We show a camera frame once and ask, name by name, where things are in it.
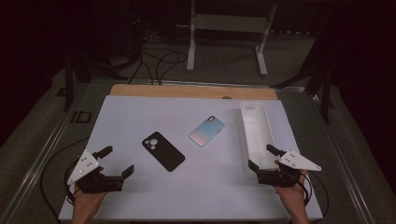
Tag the white plastic bin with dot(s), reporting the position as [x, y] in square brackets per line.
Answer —
[257, 133]

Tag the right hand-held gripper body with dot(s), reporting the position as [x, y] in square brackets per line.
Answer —
[277, 178]

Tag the white board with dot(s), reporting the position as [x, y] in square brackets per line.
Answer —
[186, 186]

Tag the person's right hand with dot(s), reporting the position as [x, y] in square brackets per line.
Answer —
[294, 199]

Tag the white metal stand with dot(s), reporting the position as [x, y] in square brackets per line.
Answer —
[230, 23]

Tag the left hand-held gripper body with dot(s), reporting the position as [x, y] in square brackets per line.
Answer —
[93, 183]

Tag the black phone case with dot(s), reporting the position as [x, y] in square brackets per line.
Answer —
[165, 154]

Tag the person's left hand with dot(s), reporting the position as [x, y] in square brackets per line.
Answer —
[87, 202]

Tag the black stand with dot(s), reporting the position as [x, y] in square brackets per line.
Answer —
[325, 99]
[68, 87]

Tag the wooden board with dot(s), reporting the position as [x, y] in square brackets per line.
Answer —
[186, 91]

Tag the black floor plate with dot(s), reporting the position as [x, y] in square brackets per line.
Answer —
[81, 117]

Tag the pink and blue phone case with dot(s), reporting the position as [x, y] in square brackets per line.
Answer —
[206, 131]

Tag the metal floor rail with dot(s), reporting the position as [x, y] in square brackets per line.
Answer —
[34, 174]
[345, 174]

